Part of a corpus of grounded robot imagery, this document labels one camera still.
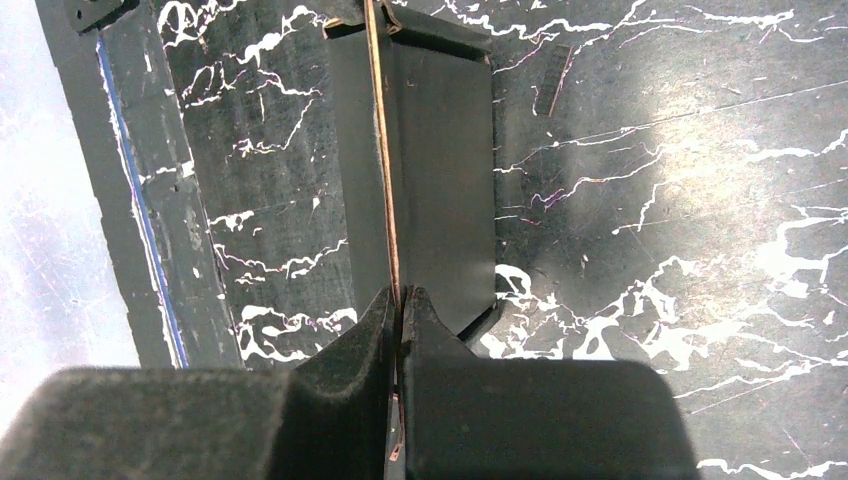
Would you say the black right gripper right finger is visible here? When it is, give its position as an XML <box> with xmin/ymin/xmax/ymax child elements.
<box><xmin>400</xmin><ymin>287</ymin><xmax>699</xmax><ymax>479</ymax></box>

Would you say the aluminium front rail frame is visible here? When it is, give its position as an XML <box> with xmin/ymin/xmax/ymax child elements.
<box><xmin>36</xmin><ymin>1</ymin><xmax>244</xmax><ymax>368</ymax></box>

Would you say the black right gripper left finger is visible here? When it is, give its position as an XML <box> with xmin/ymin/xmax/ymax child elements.
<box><xmin>1</xmin><ymin>289</ymin><xmax>396</xmax><ymax>479</ymax></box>

